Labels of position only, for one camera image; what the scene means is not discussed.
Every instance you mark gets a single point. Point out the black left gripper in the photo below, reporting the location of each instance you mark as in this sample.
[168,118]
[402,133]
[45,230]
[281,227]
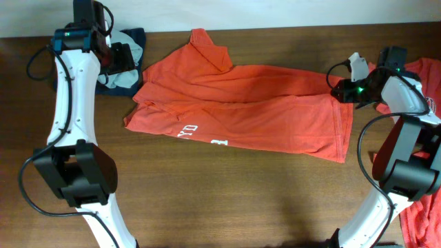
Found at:
[125,61]

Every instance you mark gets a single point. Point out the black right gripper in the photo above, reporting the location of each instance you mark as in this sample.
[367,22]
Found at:
[346,96]

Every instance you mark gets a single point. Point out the red FRAM t-shirt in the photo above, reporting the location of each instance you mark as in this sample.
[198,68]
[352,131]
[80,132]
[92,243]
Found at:
[197,93]

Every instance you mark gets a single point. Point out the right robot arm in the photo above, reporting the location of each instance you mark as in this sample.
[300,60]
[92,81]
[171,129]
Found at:
[407,166]

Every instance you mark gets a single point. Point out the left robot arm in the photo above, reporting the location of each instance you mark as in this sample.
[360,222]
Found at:
[72,164]

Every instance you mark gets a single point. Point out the light grey crumpled garment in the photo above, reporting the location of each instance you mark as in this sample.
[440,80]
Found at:
[124,74]

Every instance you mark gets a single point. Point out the folded dark navy garment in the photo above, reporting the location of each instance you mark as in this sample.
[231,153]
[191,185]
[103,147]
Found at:
[134,86]

